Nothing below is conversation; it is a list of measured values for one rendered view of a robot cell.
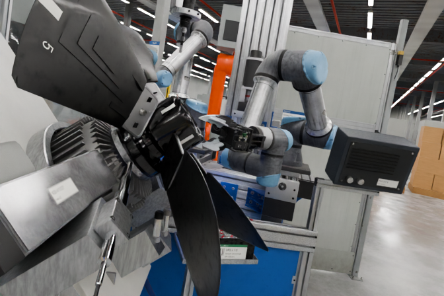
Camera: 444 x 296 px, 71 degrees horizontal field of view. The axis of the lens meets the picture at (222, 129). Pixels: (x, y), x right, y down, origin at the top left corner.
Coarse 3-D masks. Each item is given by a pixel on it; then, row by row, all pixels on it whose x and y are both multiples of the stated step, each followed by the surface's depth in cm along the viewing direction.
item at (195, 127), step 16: (176, 96) 64; (160, 112) 62; (176, 112) 61; (160, 128) 61; (176, 128) 61; (192, 128) 61; (128, 144) 60; (144, 144) 62; (160, 144) 61; (192, 144) 64; (144, 160) 60; (160, 160) 67
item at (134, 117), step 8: (144, 96) 58; (152, 96) 60; (136, 104) 57; (144, 104) 59; (152, 104) 61; (136, 112) 57; (152, 112) 61; (128, 120) 56; (136, 120) 58; (144, 120) 60; (128, 128) 56; (136, 128) 58; (144, 128) 60; (136, 136) 59
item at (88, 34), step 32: (64, 0) 40; (96, 0) 46; (32, 32) 36; (64, 32) 40; (96, 32) 46; (32, 64) 36; (64, 64) 40; (96, 64) 46; (128, 64) 52; (64, 96) 41; (96, 96) 47; (128, 96) 54
